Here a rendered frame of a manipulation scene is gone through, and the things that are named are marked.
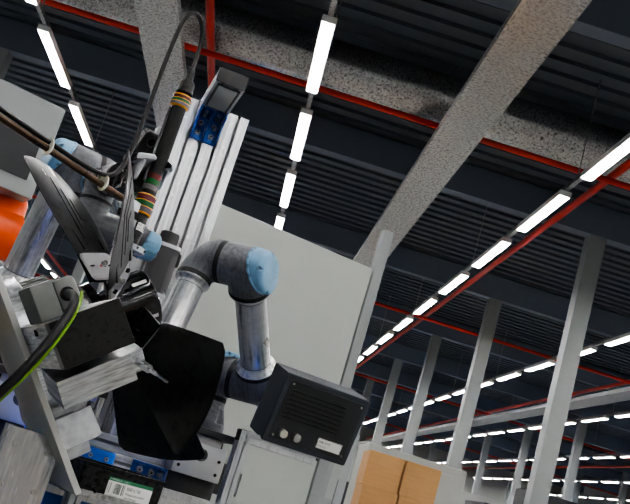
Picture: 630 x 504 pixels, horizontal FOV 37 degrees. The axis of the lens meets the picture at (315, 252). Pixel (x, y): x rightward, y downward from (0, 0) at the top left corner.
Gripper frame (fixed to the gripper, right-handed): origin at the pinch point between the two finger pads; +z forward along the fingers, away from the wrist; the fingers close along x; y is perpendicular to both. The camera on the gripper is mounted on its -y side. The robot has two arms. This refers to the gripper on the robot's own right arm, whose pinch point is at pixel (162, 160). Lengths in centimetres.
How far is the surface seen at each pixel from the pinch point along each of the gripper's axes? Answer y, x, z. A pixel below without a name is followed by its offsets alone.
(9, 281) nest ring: 37.3, 24.3, 9.7
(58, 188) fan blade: 14.2, 17.7, -3.9
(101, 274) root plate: 29.0, 6.6, 6.0
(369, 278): -44, -179, -152
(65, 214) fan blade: 19.6, 15.9, 0.7
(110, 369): 48, 11, 36
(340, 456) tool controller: 46, -85, -20
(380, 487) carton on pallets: 24, -589, -572
